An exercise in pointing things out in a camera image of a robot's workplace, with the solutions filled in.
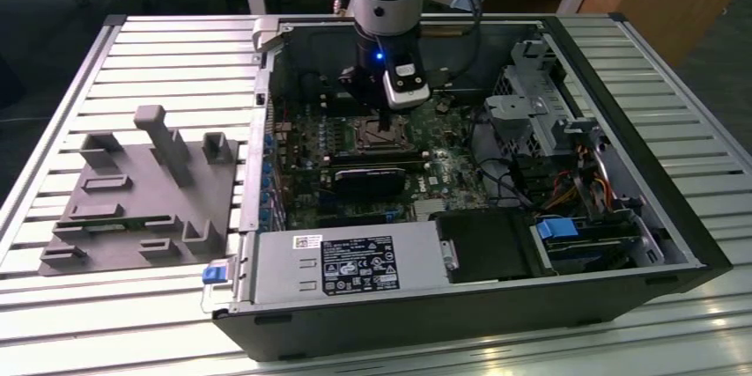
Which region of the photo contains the CPU socket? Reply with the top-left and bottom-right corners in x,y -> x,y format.
351,114 -> 415,153

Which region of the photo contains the green motherboard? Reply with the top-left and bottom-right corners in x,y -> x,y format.
271,93 -> 494,232

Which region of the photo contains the silver chipset heatsink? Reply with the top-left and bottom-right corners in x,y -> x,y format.
412,198 -> 452,219

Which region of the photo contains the blue plastic latch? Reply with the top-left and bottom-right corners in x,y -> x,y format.
200,260 -> 235,285

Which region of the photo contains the black graphics card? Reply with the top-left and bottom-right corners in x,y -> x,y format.
327,166 -> 411,202

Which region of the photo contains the black camera cable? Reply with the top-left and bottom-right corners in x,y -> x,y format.
438,0 -> 488,89

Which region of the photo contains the metal socket cover frame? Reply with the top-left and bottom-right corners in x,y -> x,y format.
354,115 -> 411,151

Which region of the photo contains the silver metal disk bay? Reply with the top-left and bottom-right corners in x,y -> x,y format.
484,39 -> 599,159

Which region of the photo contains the yellow orange wire bundle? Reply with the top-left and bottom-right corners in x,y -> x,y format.
543,137 -> 624,223

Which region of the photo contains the silver-topped CPU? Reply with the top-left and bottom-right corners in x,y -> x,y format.
362,122 -> 396,144

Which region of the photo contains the hard disk in blue carrier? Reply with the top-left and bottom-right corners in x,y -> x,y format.
530,215 -> 648,270

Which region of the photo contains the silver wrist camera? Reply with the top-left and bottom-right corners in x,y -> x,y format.
382,57 -> 435,112

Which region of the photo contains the grey parts rack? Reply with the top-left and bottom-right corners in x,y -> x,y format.
35,104 -> 243,278

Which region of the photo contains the black drive box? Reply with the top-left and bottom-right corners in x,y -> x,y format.
432,210 -> 548,284

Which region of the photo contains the silver power supply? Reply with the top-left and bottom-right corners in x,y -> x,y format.
232,220 -> 455,313

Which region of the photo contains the black PC case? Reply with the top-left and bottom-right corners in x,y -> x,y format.
203,12 -> 736,362

